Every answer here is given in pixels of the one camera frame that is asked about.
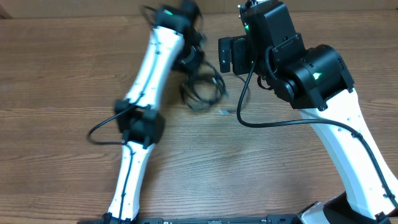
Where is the black usb cable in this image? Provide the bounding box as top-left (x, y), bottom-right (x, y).
top-left (179, 60), bottom-right (229, 115)

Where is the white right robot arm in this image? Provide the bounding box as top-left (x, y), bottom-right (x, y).
top-left (218, 1), bottom-right (397, 223)

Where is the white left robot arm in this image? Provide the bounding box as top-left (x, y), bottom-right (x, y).
top-left (101, 1), bottom-right (204, 223)

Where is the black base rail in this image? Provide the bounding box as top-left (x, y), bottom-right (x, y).
top-left (76, 202), bottom-right (392, 224)

